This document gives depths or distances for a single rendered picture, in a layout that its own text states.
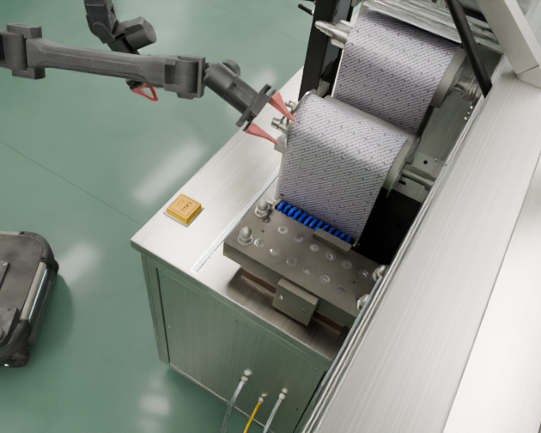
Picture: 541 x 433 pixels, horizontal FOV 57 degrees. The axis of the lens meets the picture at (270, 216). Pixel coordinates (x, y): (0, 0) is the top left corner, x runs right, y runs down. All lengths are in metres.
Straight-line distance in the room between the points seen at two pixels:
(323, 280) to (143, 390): 1.15
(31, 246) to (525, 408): 1.93
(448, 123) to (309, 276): 0.93
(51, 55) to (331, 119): 0.61
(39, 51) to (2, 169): 1.76
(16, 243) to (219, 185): 1.07
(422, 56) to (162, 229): 0.78
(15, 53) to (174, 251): 0.59
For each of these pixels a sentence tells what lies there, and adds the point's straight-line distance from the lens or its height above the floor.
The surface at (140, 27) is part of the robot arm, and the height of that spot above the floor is 1.26.
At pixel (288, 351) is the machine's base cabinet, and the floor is 0.81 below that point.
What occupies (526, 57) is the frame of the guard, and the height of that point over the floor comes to 1.68.
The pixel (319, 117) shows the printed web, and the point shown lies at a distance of 1.11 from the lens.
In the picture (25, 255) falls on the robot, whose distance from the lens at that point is 2.24.
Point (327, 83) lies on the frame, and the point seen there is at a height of 1.06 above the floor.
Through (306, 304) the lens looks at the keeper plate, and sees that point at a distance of 1.16.
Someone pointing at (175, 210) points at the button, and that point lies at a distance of 1.39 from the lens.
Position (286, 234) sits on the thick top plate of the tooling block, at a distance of 1.23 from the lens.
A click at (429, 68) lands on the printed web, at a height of 1.38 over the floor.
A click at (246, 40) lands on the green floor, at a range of 3.71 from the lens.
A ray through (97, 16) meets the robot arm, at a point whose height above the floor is 1.29.
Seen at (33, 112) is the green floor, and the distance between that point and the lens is 3.21.
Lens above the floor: 2.02
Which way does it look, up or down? 52 degrees down
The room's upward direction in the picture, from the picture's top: 10 degrees clockwise
